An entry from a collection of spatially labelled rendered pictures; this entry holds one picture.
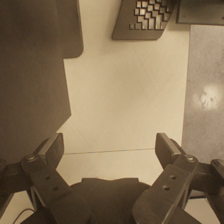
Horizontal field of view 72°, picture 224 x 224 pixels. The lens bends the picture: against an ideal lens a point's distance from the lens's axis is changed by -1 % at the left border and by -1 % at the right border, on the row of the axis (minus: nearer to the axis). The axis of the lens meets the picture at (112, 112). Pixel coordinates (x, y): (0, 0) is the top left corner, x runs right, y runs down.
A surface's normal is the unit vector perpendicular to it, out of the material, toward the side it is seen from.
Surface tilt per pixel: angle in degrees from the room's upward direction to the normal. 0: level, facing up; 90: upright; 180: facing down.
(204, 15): 0
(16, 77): 86
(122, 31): 5
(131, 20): 5
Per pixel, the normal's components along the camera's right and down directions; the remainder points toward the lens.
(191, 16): 0.02, 0.30
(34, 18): 1.00, -0.04
